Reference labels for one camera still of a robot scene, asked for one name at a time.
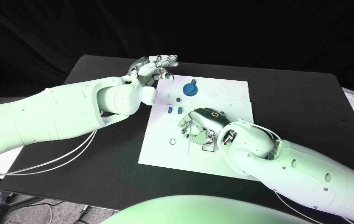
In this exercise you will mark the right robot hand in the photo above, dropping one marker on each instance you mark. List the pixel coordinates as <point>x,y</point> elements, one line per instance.
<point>208,118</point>

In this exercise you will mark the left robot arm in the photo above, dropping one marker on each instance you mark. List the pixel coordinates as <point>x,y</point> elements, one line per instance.
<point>63,110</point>

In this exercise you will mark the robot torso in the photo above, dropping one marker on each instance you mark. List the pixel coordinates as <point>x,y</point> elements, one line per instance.
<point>209,210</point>

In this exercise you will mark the white task board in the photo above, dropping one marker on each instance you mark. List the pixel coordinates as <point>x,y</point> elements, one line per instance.
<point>164,151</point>

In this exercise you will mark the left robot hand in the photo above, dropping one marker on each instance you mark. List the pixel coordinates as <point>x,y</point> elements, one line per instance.
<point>147,68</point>

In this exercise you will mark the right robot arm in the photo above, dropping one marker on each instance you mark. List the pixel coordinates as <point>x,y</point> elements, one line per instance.
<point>300,172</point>

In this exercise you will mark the black table frame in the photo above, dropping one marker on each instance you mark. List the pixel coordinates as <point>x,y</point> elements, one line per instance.
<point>18,203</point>

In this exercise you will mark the blue gear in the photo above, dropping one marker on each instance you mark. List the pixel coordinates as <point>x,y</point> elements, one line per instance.
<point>189,89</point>

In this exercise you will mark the blue block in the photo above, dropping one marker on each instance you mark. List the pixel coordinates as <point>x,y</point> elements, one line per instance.
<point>179,110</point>
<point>169,110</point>

